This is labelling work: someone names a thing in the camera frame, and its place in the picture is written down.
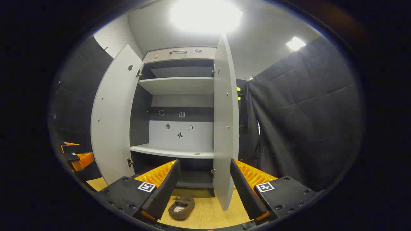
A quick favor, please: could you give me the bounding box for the black backdrop cloth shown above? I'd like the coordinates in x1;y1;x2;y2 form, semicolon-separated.
247;35;365;191
236;78;260;161
51;35;113;183

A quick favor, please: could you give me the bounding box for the brown fuzzy shoe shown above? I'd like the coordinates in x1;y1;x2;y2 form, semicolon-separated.
168;196;195;220

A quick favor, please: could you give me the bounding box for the grey cabinet door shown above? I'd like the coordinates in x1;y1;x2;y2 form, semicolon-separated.
91;44;144;186
212;34;240;211

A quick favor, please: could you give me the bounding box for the grey shoe cabinet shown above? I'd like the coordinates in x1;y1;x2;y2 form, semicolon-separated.
130;47;217;197

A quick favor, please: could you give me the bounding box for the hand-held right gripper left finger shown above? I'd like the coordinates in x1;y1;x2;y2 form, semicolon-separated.
95;159;181;223

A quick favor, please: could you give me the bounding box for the ceiling light panel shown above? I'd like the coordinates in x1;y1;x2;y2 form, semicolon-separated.
286;36;306;52
170;0;243;34

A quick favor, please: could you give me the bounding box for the grey cabinet drawer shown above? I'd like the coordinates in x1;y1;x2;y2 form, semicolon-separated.
143;47;217;64

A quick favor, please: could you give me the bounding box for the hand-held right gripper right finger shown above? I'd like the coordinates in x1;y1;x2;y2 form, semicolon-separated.
230;158;318;225

